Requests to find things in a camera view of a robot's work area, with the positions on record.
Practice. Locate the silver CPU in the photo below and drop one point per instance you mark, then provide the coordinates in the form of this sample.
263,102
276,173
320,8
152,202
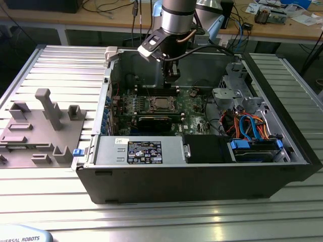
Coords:
162,102

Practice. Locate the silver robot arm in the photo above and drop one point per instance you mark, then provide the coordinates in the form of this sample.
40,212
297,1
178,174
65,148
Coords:
178,17

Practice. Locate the CPU socket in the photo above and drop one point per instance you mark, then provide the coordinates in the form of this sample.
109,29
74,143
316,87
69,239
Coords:
151,110

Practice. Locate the blue expansion slot brackets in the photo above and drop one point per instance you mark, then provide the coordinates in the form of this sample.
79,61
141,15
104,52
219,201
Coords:
105,118

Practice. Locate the black bay cover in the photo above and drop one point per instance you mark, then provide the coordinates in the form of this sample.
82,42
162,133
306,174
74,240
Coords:
204,148

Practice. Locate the coin cell battery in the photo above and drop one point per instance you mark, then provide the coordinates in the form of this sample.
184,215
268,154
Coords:
193,94

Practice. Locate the black upright box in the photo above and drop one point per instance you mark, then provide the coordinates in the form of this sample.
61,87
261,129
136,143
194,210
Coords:
228,12

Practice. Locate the green motherboard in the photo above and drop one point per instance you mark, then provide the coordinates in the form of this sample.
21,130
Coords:
191,111

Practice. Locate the silver drive cage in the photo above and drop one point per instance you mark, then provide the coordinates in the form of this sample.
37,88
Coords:
224,94

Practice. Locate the wooden desk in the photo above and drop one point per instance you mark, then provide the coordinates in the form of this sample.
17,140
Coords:
101,19

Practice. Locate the black graphics card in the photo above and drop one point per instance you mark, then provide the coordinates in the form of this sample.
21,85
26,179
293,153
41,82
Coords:
154,124

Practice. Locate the copper coil part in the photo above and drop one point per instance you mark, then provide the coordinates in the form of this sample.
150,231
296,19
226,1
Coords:
261,15

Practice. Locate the silver metal latch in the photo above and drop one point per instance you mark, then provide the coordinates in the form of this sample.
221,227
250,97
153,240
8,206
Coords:
187,150

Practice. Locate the grey electronic module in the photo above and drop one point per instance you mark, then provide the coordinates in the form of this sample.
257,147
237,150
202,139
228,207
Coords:
277,18

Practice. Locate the hard disk in blue carrier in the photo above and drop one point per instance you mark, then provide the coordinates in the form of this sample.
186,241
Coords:
241,145

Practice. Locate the grey power supply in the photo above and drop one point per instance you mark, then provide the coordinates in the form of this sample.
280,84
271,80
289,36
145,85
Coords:
111,151

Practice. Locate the blue cardboard box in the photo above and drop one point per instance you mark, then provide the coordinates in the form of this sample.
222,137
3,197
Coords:
296,3

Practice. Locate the black desktop computer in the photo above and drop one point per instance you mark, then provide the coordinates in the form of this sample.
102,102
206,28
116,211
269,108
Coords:
43,5

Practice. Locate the black PC case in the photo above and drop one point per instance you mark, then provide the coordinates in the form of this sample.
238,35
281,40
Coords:
176,184

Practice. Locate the blue case latch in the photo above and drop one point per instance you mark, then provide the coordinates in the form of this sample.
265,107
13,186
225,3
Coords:
77,152

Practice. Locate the grey parts rack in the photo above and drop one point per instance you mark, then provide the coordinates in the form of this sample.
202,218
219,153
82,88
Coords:
38,136

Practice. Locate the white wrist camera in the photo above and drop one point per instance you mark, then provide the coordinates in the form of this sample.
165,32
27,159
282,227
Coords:
145,52

